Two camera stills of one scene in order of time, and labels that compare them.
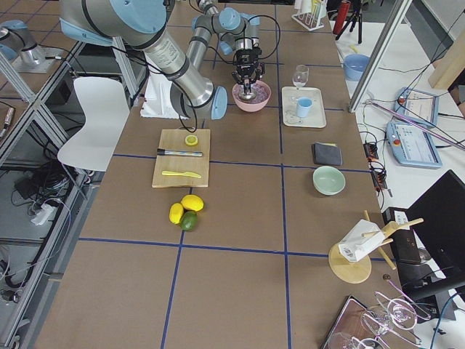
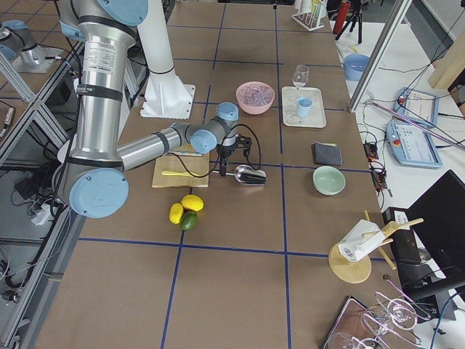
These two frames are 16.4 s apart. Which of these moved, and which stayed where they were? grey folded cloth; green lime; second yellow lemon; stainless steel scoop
Moved: stainless steel scoop
Stayed: green lime; second yellow lemon; grey folded cloth
